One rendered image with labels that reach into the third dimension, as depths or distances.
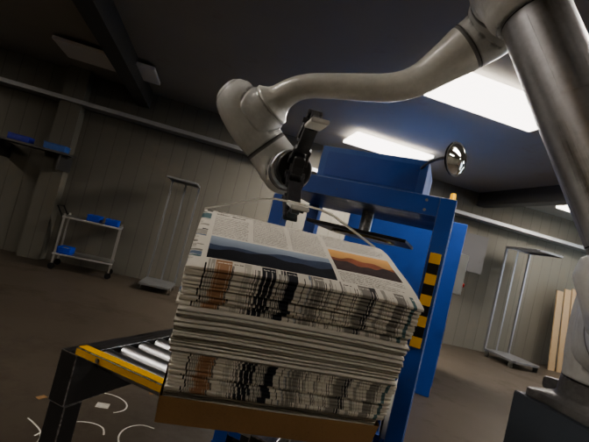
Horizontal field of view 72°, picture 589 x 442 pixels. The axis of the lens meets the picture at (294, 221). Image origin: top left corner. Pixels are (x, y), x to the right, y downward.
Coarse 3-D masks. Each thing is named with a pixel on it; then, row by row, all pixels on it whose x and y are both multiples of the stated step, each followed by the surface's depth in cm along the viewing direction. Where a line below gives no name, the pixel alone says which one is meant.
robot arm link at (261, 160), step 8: (280, 136) 94; (272, 144) 92; (280, 144) 93; (288, 144) 95; (256, 152) 93; (264, 152) 93; (272, 152) 92; (256, 160) 94; (264, 160) 93; (256, 168) 96; (264, 168) 93; (264, 176) 94; (272, 184) 93; (280, 192) 95
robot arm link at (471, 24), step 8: (472, 16) 78; (464, 24) 81; (472, 24) 79; (480, 24) 76; (472, 32) 79; (480, 32) 79; (488, 32) 77; (472, 40) 79; (480, 40) 79; (488, 40) 79; (496, 40) 78; (480, 48) 80; (488, 48) 80; (496, 48) 80; (504, 48) 80; (480, 56) 81; (488, 56) 81; (496, 56) 82
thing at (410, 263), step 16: (352, 224) 448; (384, 224) 436; (400, 224) 431; (464, 224) 410; (352, 240) 446; (416, 240) 423; (464, 240) 407; (400, 256) 426; (416, 256) 421; (448, 256) 410; (464, 256) 405; (416, 272) 419; (448, 272) 408; (464, 272) 403; (416, 288) 417; (448, 288) 406; (448, 304) 404; (432, 320) 407; (432, 336) 405; (432, 352) 404; (432, 368) 402; (416, 384) 405
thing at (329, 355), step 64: (192, 256) 45; (256, 256) 49; (320, 256) 54; (384, 256) 61; (192, 320) 46; (256, 320) 46; (320, 320) 48; (384, 320) 49; (192, 384) 48; (256, 384) 49; (320, 384) 50; (384, 384) 51
